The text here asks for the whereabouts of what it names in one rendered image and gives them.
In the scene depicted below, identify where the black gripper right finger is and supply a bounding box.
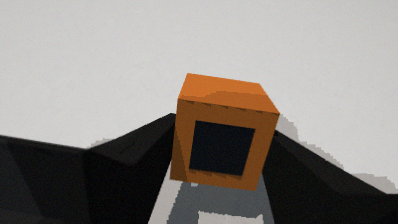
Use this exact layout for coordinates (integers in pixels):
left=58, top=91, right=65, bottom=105
left=261, top=130, right=398, bottom=224

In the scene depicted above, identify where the orange block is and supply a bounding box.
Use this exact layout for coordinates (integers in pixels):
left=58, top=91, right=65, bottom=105
left=169, top=73, right=280, bottom=191

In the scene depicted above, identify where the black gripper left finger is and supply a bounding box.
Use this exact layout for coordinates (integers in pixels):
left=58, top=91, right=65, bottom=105
left=0, top=113, right=176, bottom=224

